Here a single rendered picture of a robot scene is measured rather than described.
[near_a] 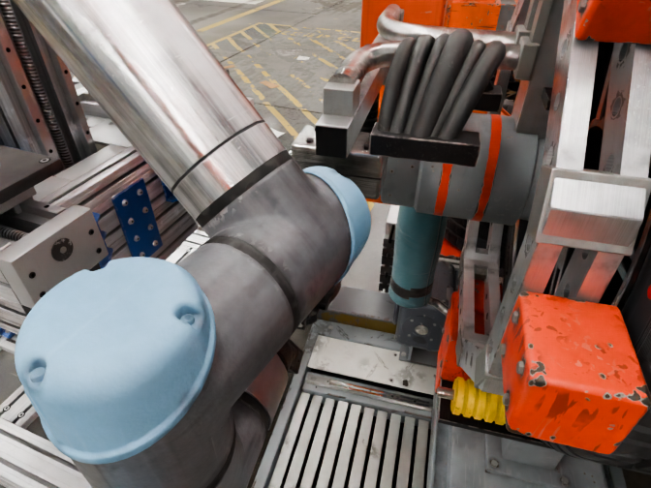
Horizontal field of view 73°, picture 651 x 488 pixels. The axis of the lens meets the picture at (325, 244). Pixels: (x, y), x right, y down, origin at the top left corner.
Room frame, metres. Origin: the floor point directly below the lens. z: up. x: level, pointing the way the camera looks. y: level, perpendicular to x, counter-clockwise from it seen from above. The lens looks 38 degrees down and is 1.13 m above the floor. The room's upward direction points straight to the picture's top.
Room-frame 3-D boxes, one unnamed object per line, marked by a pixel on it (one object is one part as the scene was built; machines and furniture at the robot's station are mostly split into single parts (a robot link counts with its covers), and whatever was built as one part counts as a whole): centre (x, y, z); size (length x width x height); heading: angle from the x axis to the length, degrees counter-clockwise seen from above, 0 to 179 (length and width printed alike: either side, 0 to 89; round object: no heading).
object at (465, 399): (0.37, -0.32, 0.51); 0.29 x 0.06 x 0.06; 75
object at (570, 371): (0.21, -0.18, 0.85); 0.09 x 0.08 x 0.07; 165
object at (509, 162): (0.53, -0.19, 0.85); 0.21 x 0.14 x 0.14; 75
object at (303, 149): (0.40, -0.02, 0.93); 0.09 x 0.05 x 0.05; 75
